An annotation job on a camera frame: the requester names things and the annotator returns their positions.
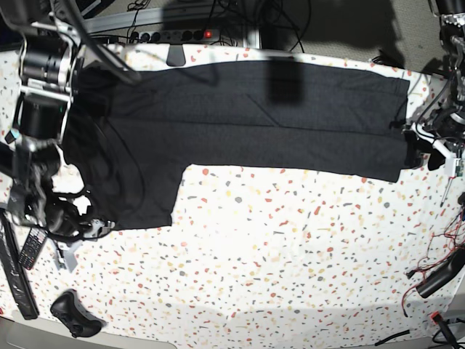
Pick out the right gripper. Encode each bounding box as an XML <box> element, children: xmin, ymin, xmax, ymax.
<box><xmin>28</xmin><ymin>192</ymin><xmax>116</xmax><ymax>270</ymax></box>

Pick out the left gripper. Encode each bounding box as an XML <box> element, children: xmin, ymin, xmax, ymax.
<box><xmin>390</xmin><ymin>108</ymin><xmax>464</xmax><ymax>178</ymax></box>

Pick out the black T-shirt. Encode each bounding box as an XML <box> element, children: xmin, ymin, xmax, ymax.
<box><xmin>62</xmin><ymin>59</ymin><xmax>420</xmax><ymax>230</ymax></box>

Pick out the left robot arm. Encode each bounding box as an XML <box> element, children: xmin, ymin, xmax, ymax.
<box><xmin>403</xmin><ymin>1</ymin><xmax>464</xmax><ymax>178</ymax></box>

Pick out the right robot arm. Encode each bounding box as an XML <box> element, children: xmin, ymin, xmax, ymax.
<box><xmin>1</xmin><ymin>1</ymin><xmax>141</xmax><ymax>271</ymax></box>

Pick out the long black bar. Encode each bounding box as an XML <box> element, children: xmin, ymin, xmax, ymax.
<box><xmin>1</xmin><ymin>209</ymin><xmax>39</xmax><ymax>320</ymax></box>

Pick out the black game controller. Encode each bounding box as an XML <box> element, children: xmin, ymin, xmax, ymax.
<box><xmin>50</xmin><ymin>290</ymin><xmax>103</xmax><ymax>338</ymax></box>

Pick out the turquoise highlighter marker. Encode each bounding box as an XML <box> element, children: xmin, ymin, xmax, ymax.
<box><xmin>4</xmin><ymin>129</ymin><xmax>20</xmax><ymax>145</ymax></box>

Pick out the white terrazzo table cloth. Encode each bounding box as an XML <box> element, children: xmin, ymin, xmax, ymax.
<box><xmin>0</xmin><ymin>41</ymin><xmax>465</xmax><ymax>349</ymax></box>

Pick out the grey table clamp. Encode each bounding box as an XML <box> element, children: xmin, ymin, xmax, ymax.
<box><xmin>166</xmin><ymin>44</ymin><xmax>186</xmax><ymax>68</ymax></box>

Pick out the white power strip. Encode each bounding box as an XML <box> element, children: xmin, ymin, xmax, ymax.
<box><xmin>129</xmin><ymin>29</ymin><xmax>220</xmax><ymax>44</ymax></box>

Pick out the black cordless phone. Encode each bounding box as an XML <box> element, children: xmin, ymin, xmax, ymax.
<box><xmin>19</xmin><ymin>228</ymin><xmax>47</xmax><ymax>270</ymax></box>

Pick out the red handled screwdriver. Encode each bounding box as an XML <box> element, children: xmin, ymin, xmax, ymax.
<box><xmin>440</xmin><ymin>177</ymin><xmax>455</xmax><ymax>208</ymax></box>

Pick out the black cylinder with wires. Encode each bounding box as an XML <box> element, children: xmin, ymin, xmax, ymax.
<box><xmin>416</xmin><ymin>249</ymin><xmax>464</xmax><ymax>299</ymax></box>

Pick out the red black tool handle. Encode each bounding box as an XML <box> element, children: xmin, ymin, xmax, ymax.
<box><xmin>431</xmin><ymin>312</ymin><xmax>463</xmax><ymax>349</ymax></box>

